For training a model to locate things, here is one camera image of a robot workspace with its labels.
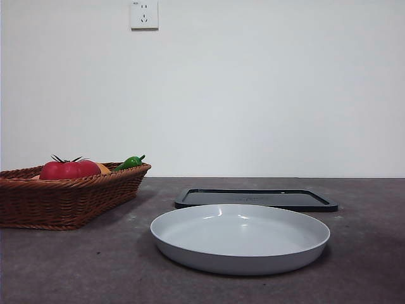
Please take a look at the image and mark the red tomato with green stem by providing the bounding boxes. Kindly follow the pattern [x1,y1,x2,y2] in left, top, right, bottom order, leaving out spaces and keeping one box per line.
[39,154,102,181]

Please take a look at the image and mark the brown wicker basket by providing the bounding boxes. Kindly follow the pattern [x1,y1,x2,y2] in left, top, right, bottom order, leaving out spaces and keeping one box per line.
[0,161,152,231]

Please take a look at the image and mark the green chili pepper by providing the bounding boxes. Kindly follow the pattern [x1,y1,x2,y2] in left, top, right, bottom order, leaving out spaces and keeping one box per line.
[112,154,146,172]

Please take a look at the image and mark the orange round fruit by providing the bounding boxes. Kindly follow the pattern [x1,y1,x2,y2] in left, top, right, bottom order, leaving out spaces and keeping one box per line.
[94,162,113,175]

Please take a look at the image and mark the grey round plate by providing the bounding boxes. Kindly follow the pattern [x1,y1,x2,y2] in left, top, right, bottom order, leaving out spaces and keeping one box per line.
[149,203,332,276]

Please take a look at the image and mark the black rectangular tray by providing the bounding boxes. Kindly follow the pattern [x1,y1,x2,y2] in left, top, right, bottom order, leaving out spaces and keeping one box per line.
[174,188,339,213]

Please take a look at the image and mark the white wall socket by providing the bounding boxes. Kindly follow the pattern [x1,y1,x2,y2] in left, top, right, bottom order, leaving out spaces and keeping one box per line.
[130,0,159,31]

